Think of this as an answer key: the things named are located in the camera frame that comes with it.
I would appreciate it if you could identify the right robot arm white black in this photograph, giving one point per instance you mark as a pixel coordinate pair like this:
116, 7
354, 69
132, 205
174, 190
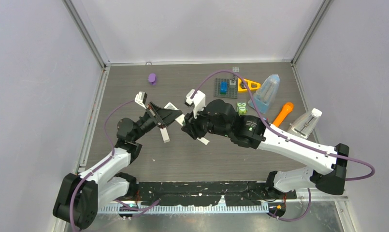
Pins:
323, 171

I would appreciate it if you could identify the small white battery cover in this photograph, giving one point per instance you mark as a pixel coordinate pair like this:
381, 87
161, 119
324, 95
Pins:
203, 140

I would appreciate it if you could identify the grey lego piece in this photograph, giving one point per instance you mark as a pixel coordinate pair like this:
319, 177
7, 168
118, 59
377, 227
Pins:
234, 75

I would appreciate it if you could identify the purple plastic toy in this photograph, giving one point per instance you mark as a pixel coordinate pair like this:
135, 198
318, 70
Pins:
152, 79

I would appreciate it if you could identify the grey lego baseplate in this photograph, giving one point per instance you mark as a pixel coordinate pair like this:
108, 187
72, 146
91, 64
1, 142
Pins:
232, 92

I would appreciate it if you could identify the green owl toy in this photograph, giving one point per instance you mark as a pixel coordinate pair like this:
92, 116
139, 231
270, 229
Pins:
241, 108

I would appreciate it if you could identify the white metronome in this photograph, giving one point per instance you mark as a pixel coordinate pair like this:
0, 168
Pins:
304, 125

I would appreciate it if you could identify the orange toy microphone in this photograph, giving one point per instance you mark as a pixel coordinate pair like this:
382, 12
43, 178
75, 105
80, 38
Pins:
285, 111

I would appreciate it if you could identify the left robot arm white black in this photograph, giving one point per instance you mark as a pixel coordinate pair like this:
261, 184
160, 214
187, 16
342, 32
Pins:
81, 196

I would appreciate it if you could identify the blue lego brick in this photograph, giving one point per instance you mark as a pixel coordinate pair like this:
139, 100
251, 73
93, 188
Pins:
223, 88

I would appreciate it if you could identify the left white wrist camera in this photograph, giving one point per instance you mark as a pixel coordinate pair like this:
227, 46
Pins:
140, 99

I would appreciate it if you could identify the slim white remote control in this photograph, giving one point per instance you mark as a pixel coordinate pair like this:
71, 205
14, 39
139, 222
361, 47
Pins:
165, 135

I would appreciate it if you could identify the yellow triangle toy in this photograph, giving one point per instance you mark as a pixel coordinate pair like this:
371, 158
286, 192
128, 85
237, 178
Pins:
243, 85

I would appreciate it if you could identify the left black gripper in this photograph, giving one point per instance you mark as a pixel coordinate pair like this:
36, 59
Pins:
167, 115

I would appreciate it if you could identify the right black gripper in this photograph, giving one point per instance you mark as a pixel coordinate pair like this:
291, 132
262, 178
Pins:
192, 125

